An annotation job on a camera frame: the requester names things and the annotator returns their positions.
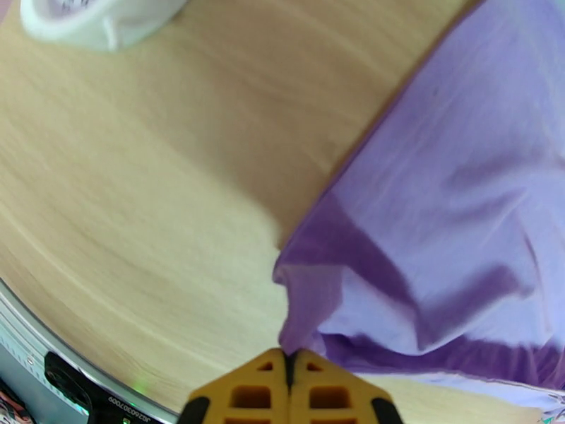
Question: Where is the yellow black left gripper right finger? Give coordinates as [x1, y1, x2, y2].
[289, 349, 405, 424]

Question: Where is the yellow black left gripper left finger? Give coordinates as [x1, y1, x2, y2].
[178, 347, 292, 424]

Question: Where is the purple t-shirt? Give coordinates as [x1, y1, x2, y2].
[273, 0, 565, 424]

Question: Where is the white round clock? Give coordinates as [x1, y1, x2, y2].
[19, 0, 195, 52]

